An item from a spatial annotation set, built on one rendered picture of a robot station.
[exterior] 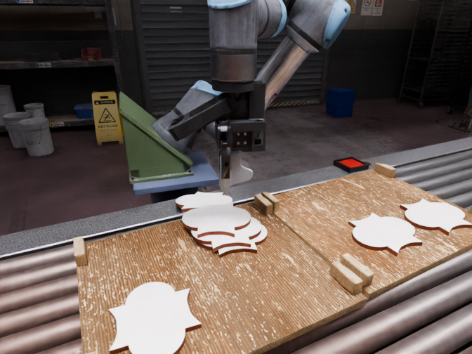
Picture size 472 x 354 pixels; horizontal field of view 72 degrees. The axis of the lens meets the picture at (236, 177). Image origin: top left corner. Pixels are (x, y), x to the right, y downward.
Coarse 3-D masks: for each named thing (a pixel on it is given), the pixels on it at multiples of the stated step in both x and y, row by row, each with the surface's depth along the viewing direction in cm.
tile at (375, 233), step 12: (372, 216) 71; (360, 228) 67; (372, 228) 67; (384, 228) 67; (396, 228) 67; (408, 228) 67; (360, 240) 63; (372, 240) 63; (384, 240) 63; (396, 240) 63; (408, 240) 63; (420, 240) 63; (396, 252) 60
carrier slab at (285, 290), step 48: (144, 240) 65; (192, 240) 65; (288, 240) 65; (96, 288) 53; (192, 288) 53; (240, 288) 53; (288, 288) 53; (336, 288) 53; (96, 336) 45; (192, 336) 45; (240, 336) 45; (288, 336) 45
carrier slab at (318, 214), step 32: (288, 192) 83; (320, 192) 83; (352, 192) 83; (384, 192) 83; (416, 192) 83; (288, 224) 70; (320, 224) 70; (320, 256) 62; (384, 256) 60; (416, 256) 60; (448, 256) 61; (384, 288) 54
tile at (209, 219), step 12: (204, 204) 72; (216, 204) 72; (228, 204) 72; (192, 216) 67; (204, 216) 67; (216, 216) 67; (228, 216) 67; (240, 216) 67; (192, 228) 64; (204, 228) 64; (216, 228) 64; (228, 228) 64; (240, 228) 65
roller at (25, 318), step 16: (432, 192) 87; (448, 192) 88; (464, 192) 91; (48, 304) 52; (64, 304) 52; (0, 320) 49; (16, 320) 50; (32, 320) 50; (48, 320) 51; (0, 336) 49
